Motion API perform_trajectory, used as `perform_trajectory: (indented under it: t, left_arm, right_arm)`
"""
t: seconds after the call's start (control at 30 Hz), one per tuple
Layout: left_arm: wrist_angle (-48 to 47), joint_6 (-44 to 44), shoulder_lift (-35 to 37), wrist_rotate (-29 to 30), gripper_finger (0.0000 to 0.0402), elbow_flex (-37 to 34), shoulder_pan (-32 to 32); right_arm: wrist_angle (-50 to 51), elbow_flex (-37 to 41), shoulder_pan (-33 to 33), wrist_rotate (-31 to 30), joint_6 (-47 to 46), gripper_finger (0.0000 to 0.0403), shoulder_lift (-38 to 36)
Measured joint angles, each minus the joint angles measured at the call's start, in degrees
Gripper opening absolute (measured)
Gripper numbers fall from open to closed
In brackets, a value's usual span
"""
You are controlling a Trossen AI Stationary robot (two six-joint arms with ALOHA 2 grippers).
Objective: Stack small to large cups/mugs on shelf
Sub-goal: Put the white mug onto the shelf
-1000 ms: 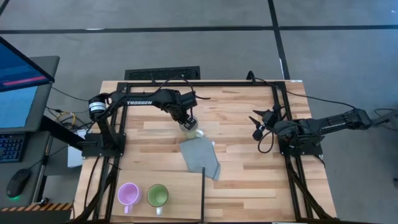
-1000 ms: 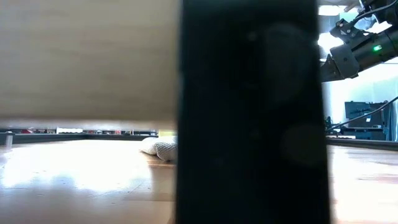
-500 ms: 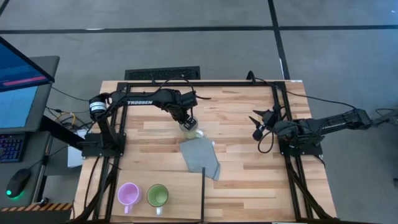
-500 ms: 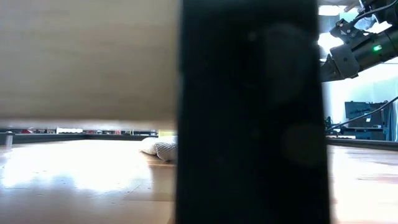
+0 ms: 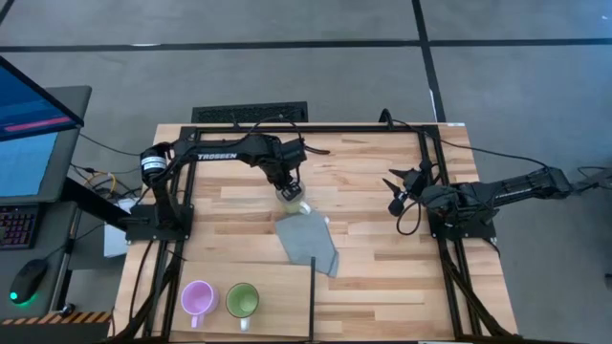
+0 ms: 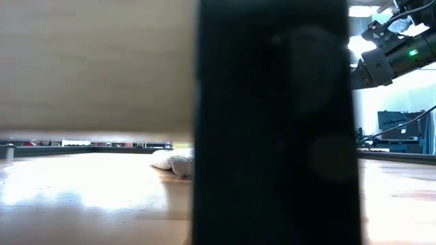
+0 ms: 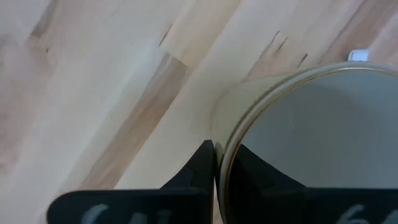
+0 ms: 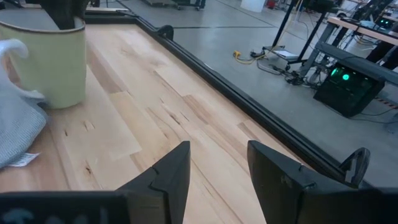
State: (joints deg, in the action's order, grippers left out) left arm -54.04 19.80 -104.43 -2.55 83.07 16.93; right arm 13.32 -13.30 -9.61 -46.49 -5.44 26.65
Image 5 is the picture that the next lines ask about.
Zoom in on hazard striped bar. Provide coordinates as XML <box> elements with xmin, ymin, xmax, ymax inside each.
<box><xmin>0</xmin><ymin>311</ymin><xmax>114</xmax><ymax>344</ymax></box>

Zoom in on black floor vent grille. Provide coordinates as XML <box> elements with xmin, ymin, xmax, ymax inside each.
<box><xmin>190</xmin><ymin>100</ymin><xmax>310</xmax><ymax>124</ymax></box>

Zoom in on black aluminium table frame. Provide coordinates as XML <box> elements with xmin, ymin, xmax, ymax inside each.
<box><xmin>109</xmin><ymin>122</ymin><xmax>522</xmax><ymax>344</ymax></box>

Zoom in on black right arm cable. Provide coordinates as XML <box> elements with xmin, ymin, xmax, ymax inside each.
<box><xmin>379</xmin><ymin>108</ymin><xmax>551</xmax><ymax>169</ymax></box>

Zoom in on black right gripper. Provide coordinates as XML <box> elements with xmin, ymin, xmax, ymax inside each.
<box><xmin>382</xmin><ymin>161</ymin><xmax>434</xmax><ymax>217</ymax></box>

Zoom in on grey desk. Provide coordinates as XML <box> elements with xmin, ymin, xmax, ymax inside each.
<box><xmin>0</xmin><ymin>200</ymin><xmax>80</xmax><ymax>320</ymax></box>

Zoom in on backlit keyboard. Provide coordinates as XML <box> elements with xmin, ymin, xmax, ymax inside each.
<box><xmin>0</xmin><ymin>204</ymin><xmax>40</xmax><ymax>250</ymax></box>

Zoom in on black stand leg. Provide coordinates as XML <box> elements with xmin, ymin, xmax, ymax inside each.
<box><xmin>576</xmin><ymin>165</ymin><xmax>612</xmax><ymax>192</ymax></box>

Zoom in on cream mug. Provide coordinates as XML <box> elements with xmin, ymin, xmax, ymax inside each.
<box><xmin>274</xmin><ymin>183</ymin><xmax>313</xmax><ymax>216</ymax></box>

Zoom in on black computer mouse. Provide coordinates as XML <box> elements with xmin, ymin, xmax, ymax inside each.
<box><xmin>8</xmin><ymin>259</ymin><xmax>48</xmax><ymax>307</ymax></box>

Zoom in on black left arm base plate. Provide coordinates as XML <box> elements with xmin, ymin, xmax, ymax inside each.
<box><xmin>124</xmin><ymin>203</ymin><xmax>195</xmax><ymax>242</ymax></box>

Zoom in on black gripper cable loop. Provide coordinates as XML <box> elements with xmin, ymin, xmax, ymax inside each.
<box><xmin>395</xmin><ymin>198</ymin><xmax>423</xmax><ymax>237</ymax></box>

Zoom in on black monitor stand foot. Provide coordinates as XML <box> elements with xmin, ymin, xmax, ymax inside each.
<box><xmin>61</xmin><ymin>177</ymin><xmax>144</xmax><ymax>228</ymax></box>

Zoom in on white paper sheet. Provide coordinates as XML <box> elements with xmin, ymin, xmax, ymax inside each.
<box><xmin>103</xmin><ymin>198</ymin><xmax>138</xmax><ymax>259</ymax></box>

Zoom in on black monitor cable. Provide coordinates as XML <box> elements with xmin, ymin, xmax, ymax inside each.
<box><xmin>77</xmin><ymin>132</ymin><xmax>144</xmax><ymax>159</ymax></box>

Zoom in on pink mug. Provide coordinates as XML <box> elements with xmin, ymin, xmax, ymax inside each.
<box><xmin>180</xmin><ymin>279</ymin><xmax>221</xmax><ymax>330</ymax></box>

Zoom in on green mug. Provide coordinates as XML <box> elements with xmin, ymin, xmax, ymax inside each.
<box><xmin>224</xmin><ymin>282</ymin><xmax>261</xmax><ymax>333</ymax></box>

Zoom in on yellow cable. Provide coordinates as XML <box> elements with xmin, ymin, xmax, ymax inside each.
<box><xmin>84</xmin><ymin>170</ymin><xmax>120</xmax><ymax>201</ymax></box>

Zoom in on black framed monitor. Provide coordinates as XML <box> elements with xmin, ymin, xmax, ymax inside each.
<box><xmin>0</xmin><ymin>55</ymin><xmax>86</xmax><ymax>143</ymax></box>

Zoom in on grey cloth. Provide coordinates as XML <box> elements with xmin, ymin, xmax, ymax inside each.
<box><xmin>273</xmin><ymin>209</ymin><xmax>340</xmax><ymax>278</ymax></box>

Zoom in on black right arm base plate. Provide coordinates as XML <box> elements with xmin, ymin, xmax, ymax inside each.
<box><xmin>426</xmin><ymin>200</ymin><xmax>497</xmax><ymax>240</ymax></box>

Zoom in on wooden shelf board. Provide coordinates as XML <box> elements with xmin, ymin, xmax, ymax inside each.
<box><xmin>170</xmin><ymin>260</ymin><xmax>317</xmax><ymax>339</ymax></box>

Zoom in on grey framed screen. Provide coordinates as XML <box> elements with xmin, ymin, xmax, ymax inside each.
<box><xmin>0</xmin><ymin>85</ymin><xmax>93</xmax><ymax>206</ymax></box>

